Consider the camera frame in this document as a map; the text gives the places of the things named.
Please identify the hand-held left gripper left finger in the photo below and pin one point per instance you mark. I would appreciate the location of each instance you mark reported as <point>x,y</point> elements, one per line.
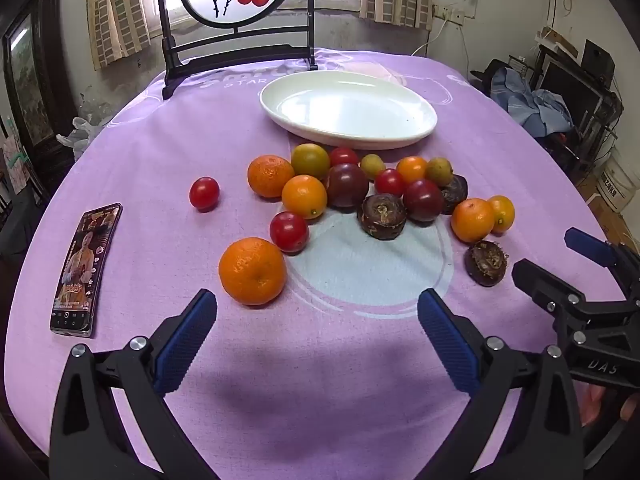
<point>185,342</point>

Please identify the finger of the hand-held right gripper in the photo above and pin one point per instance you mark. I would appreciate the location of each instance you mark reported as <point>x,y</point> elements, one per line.
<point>587,245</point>
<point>540,282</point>

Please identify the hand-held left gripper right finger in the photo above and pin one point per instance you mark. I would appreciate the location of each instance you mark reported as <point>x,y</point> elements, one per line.
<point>447,342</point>

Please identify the brown water chestnut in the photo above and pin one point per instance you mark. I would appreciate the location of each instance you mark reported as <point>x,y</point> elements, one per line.
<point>382,216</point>
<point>486,262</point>
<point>456,192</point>

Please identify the small smooth orange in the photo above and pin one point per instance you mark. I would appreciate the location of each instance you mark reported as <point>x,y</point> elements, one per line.
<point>504,212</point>
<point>411,169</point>
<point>472,220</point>
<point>304,196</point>

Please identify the large mandarin orange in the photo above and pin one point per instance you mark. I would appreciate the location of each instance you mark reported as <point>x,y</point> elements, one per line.
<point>252,271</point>

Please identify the dark purple tomato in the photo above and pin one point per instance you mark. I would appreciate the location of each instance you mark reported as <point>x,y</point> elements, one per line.
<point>423,201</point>
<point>347,185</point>

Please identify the red cherry tomato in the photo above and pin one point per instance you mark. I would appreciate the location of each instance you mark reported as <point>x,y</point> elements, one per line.
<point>389,182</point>
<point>343,156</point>
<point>288,231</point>
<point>204,193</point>

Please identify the small green yellow tomato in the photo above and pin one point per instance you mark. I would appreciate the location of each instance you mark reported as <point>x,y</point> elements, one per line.
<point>440,170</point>
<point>372,164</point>

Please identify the white oval plate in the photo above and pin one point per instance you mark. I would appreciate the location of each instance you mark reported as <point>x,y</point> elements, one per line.
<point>350,107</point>

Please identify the person's right hand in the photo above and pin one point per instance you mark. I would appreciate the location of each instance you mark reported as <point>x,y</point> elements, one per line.
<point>595,402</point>

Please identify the cardboard box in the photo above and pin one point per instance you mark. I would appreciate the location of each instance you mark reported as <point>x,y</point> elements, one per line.
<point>599,205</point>

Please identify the white plastic bucket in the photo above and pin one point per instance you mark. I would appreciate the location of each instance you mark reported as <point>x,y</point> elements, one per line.
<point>620,180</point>

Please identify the smartphone with lit screen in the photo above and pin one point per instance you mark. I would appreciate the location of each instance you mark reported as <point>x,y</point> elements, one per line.
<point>82,270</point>

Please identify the black metal rack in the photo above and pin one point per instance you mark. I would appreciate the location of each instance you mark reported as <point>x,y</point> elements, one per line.
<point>590,110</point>

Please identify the blue cloth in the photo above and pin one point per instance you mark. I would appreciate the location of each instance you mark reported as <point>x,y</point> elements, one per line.
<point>535,105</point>

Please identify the black speaker box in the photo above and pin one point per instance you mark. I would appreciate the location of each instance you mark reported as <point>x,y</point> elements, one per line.
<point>597,60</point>

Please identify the black chair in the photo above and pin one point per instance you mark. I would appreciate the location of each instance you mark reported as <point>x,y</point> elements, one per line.
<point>482,77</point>

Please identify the large green yellow tomato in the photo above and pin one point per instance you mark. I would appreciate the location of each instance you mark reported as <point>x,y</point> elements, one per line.
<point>310,160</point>

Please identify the white plastic bag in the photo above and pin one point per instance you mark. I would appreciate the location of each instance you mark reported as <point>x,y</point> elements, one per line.
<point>80,135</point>

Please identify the black framed round painted screen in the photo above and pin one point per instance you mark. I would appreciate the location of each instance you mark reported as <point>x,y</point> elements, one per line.
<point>235,50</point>

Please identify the dark wooden cabinet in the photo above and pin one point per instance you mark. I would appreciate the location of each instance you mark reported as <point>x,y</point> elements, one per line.
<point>35,75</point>

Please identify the white wall socket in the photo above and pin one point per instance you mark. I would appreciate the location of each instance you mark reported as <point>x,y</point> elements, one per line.
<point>450,13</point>

